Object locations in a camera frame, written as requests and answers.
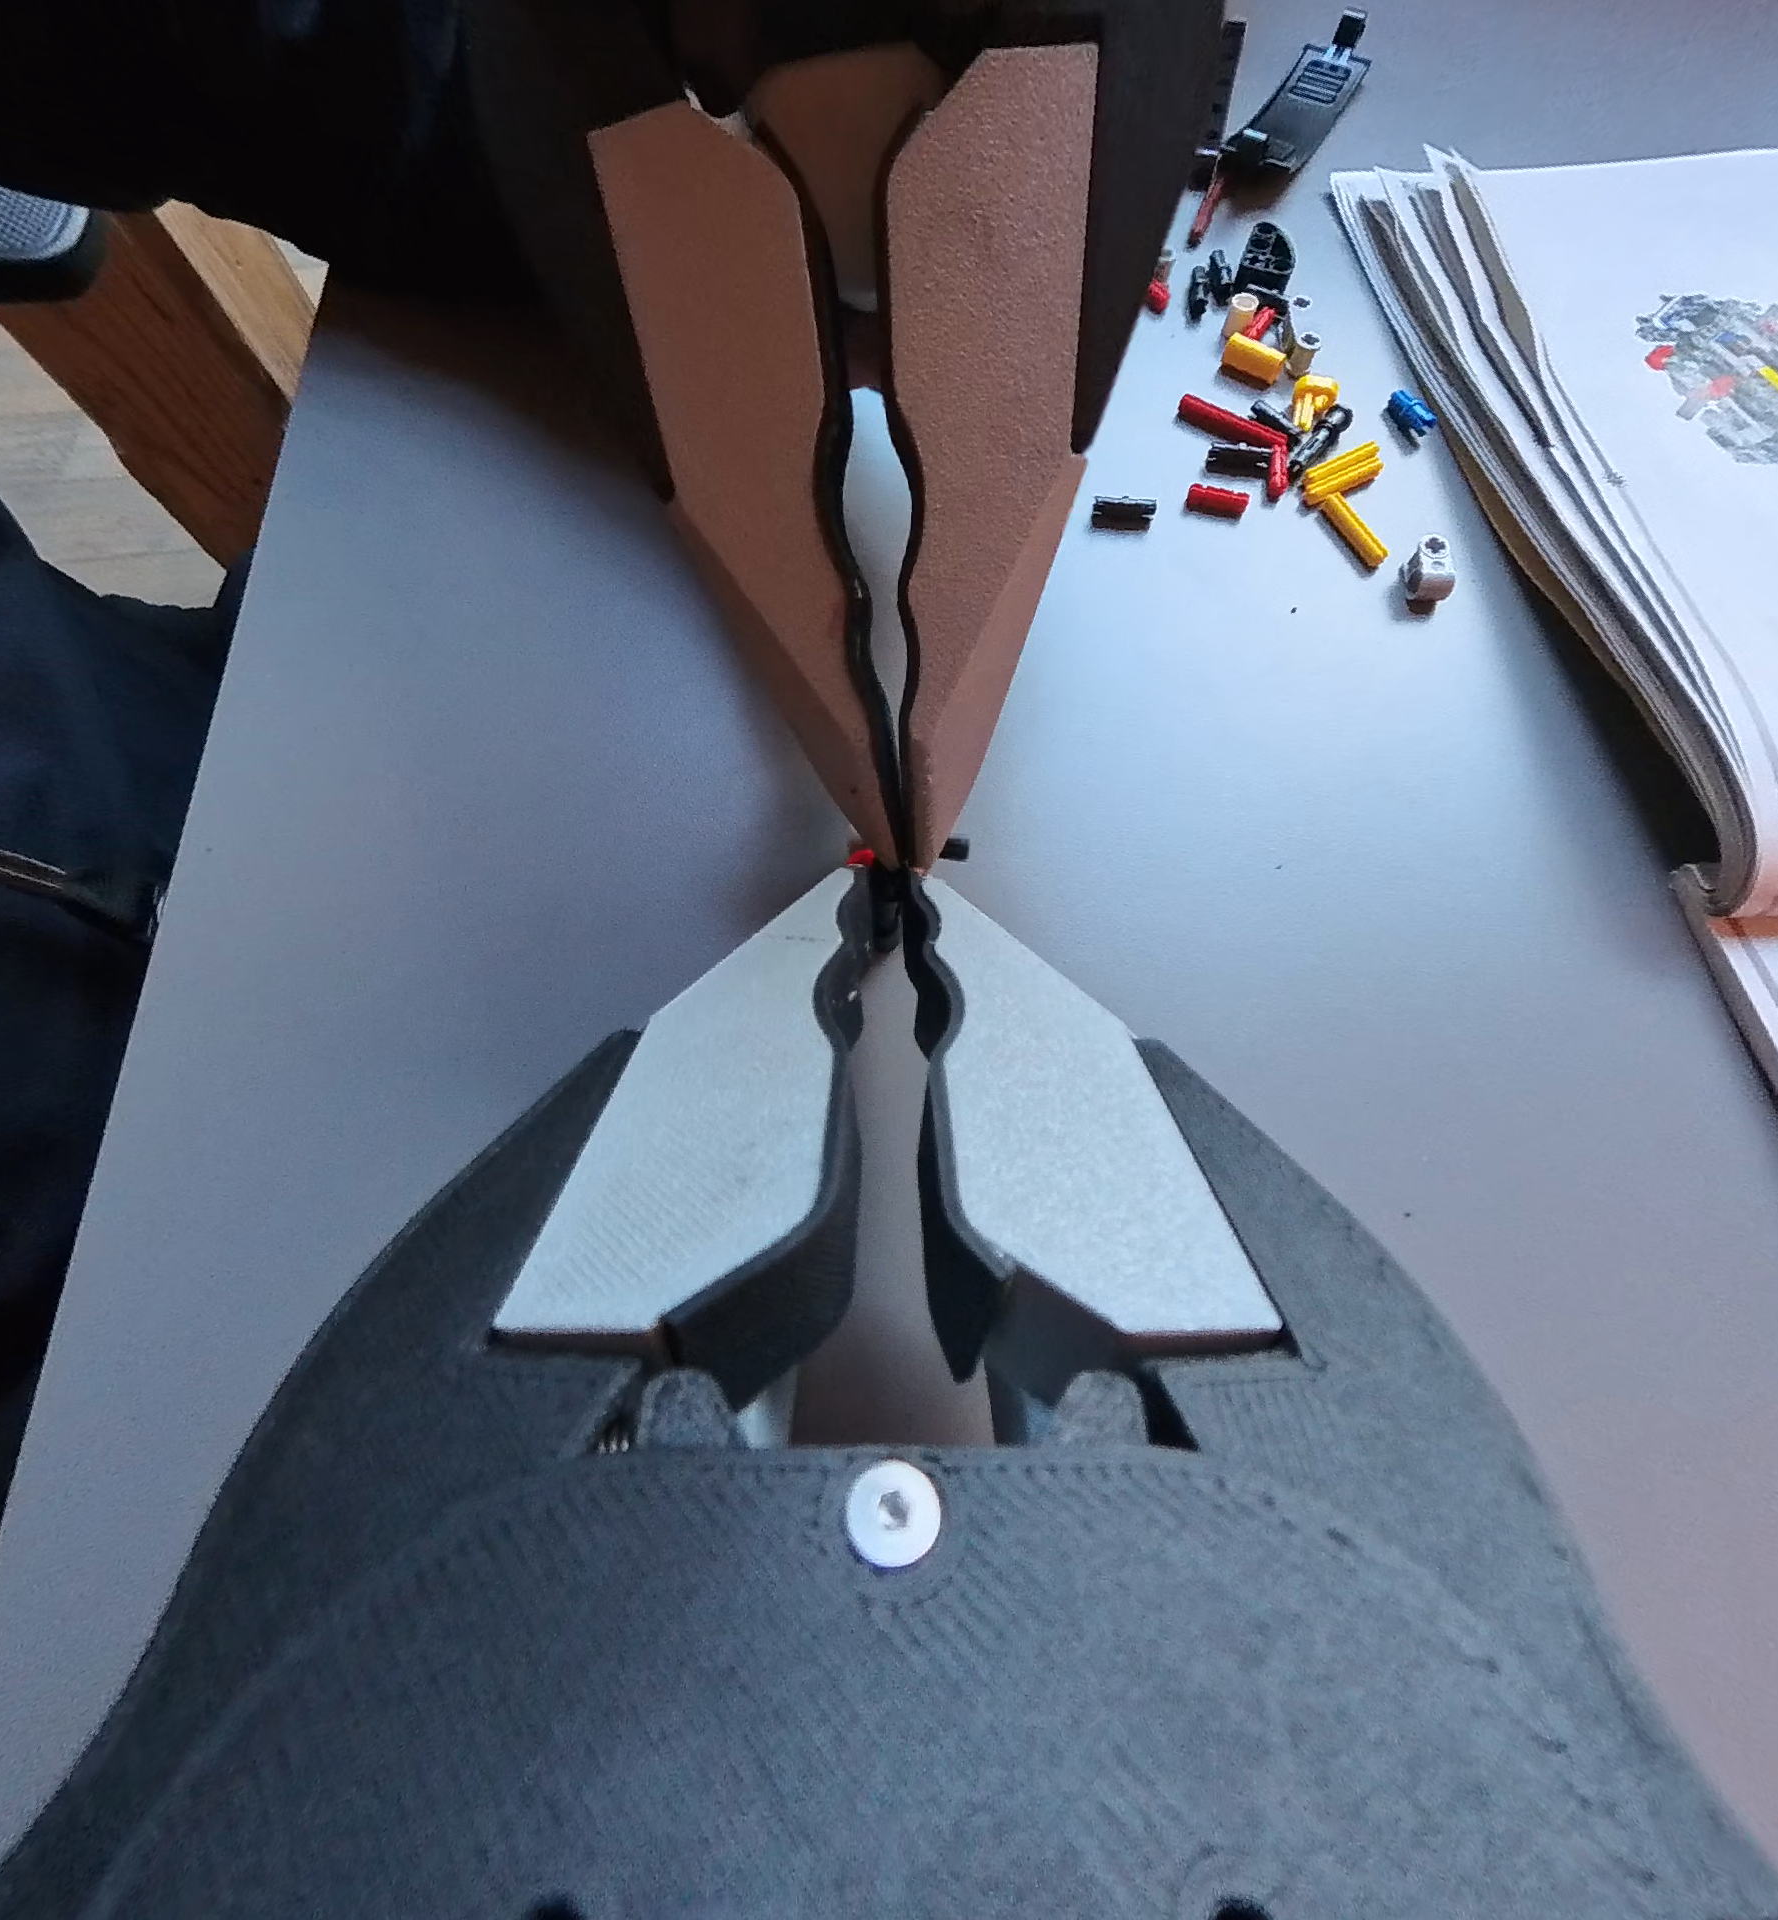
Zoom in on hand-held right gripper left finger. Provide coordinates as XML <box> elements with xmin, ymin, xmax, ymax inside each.
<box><xmin>493</xmin><ymin>868</ymin><xmax>893</xmax><ymax>1400</ymax></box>

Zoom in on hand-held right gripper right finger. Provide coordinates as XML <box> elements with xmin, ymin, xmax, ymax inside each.
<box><xmin>902</xmin><ymin>875</ymin><xmax>1290</xmax><ymax>1385</ymax></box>

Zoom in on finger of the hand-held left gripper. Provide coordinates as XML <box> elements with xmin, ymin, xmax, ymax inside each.
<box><xmin>883</xmin><ymin>39</ymin><xmax>1105</xmax><ymax>875</ymax></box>
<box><xmin>585</xmin><ymin>98</ymin><xmax>898</xmax><ymax>873</ymax></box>

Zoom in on black and red toy brick part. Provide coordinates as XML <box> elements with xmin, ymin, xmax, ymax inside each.
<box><xmin>843</xmin><ymin>841</ymin><xmax>976</xmax><ymax>966</ymax></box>

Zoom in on black toy brick panel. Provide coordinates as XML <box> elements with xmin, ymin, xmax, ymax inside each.
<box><xmin>1204</xmin><ymin>6</ymin><xmax>1374</xmax><ymax>191</ymax></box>

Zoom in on heap of small toy bricks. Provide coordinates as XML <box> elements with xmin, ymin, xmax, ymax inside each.
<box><xmin>1091</xmin><ymin>181</ymin><xmax>1456</xmax><ymax>613</ymax></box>

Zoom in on wooden furniture leg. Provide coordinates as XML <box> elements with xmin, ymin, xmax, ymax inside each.
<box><xmin>0</xmin><ymin>200</ymin><xmax>329</xmax><ymax>571</ymax></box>

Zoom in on open instruction booklet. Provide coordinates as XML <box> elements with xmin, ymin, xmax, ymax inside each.
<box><xmin>1327</xmin><ymin>142</ymin><xmax>1778</xmax><ymax>921</ymax></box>

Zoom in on person's dark clothing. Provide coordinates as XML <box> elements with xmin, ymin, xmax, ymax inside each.
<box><xmin>0</xmin><ymin>409</ymin><xmax>253</xmax><ymax>1751</ymax></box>

